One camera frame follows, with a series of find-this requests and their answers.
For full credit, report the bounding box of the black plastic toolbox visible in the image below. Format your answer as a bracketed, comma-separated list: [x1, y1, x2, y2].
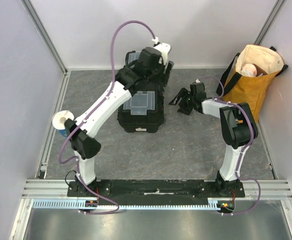
[115, 47, 165, 133]

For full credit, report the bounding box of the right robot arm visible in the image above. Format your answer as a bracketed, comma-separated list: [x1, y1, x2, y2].
[169, 80, 258, 198]

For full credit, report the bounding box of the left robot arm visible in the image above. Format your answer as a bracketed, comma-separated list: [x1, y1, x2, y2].
[65, 43, 173, 197]

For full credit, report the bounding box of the yellow canvas tote bag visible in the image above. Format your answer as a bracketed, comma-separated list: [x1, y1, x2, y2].
[216, 44, 289, 123]

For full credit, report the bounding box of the blue tape roll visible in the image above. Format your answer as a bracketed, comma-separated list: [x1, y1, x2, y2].
[52, 110, 74, 138]

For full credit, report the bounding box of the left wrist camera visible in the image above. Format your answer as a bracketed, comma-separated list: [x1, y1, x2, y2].
[152, 37, 171, 64]

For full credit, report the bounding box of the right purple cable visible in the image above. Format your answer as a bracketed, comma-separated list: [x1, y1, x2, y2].
[197, 76, 262, 216]

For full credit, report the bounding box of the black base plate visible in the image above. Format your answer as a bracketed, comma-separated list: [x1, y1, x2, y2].
[67, 178, 246, 201]

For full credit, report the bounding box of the aluminium frame rail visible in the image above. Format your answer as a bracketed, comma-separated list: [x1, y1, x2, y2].
[22, 179, 292, 200]

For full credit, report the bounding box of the blue cable duct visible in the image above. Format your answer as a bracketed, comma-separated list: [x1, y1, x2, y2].
[32, 198, 223, 210]

